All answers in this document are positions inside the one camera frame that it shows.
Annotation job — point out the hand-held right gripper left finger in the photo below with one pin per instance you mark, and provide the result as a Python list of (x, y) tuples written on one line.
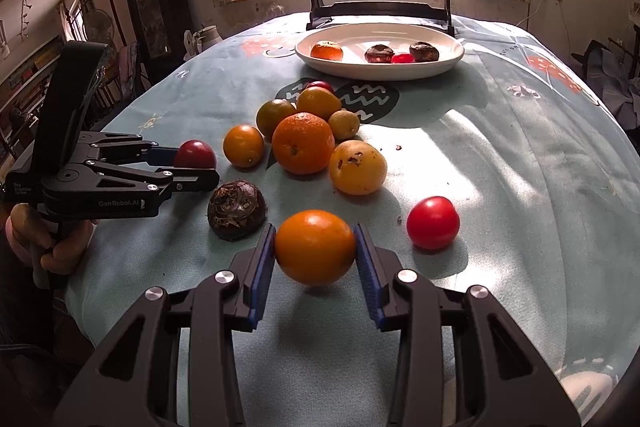
[(264, 268)]

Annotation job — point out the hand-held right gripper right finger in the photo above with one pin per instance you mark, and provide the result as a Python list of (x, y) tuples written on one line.
[(367, 278)]

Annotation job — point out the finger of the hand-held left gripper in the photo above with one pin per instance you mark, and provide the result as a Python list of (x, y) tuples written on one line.
[(127, 149), (150, 181)]

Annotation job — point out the dark red tomato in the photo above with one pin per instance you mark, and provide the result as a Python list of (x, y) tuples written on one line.
[(196, 155)]

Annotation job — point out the round orange mandarin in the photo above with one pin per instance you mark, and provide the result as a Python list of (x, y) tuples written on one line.
[(315, 247)]

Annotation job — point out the white oval plate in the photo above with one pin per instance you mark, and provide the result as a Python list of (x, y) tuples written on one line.
[(350, 67)]

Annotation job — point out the person's left hand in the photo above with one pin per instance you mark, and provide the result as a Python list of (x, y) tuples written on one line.
[(65, 252)]

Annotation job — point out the dark brown water chestnut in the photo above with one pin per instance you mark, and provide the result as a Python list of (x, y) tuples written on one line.
[(236, 209), (378, 54), (424, 51)]

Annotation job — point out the bright red tomato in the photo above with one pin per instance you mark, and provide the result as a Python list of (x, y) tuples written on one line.
[(432, 223)]

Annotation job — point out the standing electric fan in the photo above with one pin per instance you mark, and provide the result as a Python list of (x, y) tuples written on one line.
[(100, 24)]

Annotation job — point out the small orange mandarin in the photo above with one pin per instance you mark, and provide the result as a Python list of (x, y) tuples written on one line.
[(243, 146)]

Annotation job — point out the yellow spotted fruit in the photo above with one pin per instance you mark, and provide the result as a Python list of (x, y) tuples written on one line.
[(357, 167)]

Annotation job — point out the large orange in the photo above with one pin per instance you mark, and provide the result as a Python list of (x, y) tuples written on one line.
[(303, 143)]

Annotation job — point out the white ceramic pitcher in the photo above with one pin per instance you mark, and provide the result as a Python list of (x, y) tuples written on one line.
[(207, 36)]

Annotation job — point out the green-orange mandarin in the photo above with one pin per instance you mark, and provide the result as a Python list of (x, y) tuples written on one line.
[(274, 116)]

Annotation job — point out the small yellow fruit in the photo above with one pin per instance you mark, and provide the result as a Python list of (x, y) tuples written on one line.
[(344, 124)]

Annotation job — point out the light blue printed tablecloth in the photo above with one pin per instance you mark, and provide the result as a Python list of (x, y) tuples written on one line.
[(500, 167)]

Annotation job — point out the yellow-orange mandarin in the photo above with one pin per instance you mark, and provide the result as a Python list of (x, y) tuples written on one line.
[(318, 102)]

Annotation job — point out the small red cherry tomato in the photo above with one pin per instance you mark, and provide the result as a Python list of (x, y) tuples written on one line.
[(401, 58), (320, 85)]

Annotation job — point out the orange mandarin with brown top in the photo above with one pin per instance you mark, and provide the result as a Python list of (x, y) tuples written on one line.
[(327, 51)]

